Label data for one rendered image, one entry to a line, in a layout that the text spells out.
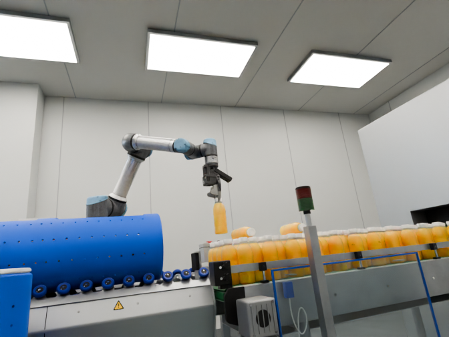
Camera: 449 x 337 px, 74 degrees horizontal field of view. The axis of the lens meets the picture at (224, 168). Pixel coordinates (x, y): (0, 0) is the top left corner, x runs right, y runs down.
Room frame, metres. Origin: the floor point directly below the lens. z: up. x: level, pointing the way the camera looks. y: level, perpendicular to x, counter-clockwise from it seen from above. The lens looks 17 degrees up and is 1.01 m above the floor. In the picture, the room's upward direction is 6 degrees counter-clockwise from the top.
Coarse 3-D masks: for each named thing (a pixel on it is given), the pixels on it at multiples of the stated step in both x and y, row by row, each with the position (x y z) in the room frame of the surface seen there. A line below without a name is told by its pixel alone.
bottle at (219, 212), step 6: (216, 204) 1.59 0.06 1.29; (222, 204) 1.60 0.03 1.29; (216, 210) 1.58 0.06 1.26; (222, 210) 1.58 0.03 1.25; (216, 216) 1.58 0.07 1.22; (222, 216) 1.58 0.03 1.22; (216, 222) 1.58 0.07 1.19; (222, 222) 1.58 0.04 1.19; (216, 228) 1.58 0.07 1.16; (222, 228) 1.58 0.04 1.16; (216, 234) 1.62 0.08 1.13
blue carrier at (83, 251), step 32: (0, 224) 1.08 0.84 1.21; (32, 224) 1.11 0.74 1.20; (64, 224) 1.14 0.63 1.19; (96, 224) 1.18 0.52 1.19; (128, 224) 1.21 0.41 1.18; (160, 224) 1.25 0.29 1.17; (0, 256) 1.04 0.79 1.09; (32, 256) 1.07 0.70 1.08; (64, 256) 1.11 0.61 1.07; (96, 256) 1.15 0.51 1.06; (128, 256) 1.19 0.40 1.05; (160, 256) 1.24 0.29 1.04; (32, 288) 1.13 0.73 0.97
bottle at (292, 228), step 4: (288, 224) 1.68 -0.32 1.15; (292, 224) 1.63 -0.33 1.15; (296, 224) 1.60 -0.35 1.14; (284, 228) 1.69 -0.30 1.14; (288, 228) 1.65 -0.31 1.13; (292, 228) 1.62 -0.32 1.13; (296, 228) 1.60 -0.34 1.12; (280, 232) 1.73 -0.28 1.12; (284, 232) 1.70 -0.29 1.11; (288, 232) 1.66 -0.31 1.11; (292, 232) 1.63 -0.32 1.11; (296, 232) 1.61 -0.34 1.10; (300, 232) 1.60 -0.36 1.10
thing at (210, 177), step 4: (204, 164) 1.57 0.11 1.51; (208, 164) 1.57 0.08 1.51; (212, 164) 1.57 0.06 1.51; (216, 164) 1.58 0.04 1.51; (204, 168) 1.59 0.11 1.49; (208, 168) 1.58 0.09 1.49; (212, 168) 1.61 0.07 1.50; (204, 172) 1.59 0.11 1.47; (208, 172) 1.58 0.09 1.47; (212, 172) 1.59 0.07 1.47; (204, 176) 1.57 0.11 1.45; (208, 176) 1.56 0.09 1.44; (212, 176) 1.57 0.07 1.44; (216, 176) 1.58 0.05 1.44; (204, 180) 1.59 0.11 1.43; (208, 180) 1.56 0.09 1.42; (212, 180) 1.57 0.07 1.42; (216, 180) 1.58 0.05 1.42; (204, 184) 1.59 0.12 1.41; (208, 184) 1.60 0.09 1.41; (212, 184) 1.61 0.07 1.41
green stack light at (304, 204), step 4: (300, 200) 1.20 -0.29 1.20; (304, 200) 1.19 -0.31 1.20; (308, 200) 1.19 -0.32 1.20; (312, 200) 1.20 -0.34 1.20; (300, 204) 1.21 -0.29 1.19; (304, 204) 1.20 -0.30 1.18; (308, 204) 1.19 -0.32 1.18; (312, 204) 1.20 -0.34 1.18; (300, 208) 1.21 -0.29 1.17; (304, 208) 1.20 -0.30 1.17; (308, 208) 1.19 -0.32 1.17; (312, 208) 1.20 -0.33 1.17; (300, 212) 1.24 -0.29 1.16
